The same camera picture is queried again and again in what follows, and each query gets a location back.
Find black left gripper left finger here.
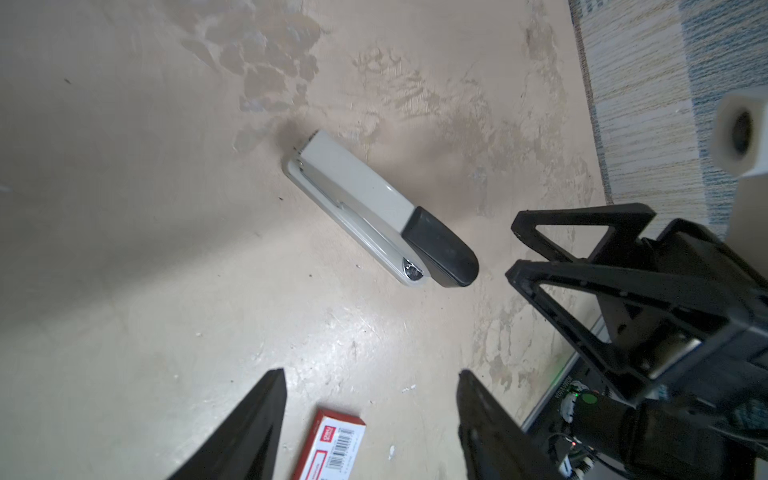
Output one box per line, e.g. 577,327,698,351
171,369,287,480

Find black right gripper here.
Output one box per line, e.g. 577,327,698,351
505,202,768,421

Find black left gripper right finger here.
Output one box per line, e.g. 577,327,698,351
456,369,561,480

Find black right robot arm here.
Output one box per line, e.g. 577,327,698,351
506,203,767,479

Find red staples box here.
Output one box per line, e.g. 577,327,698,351
291,408,366,480

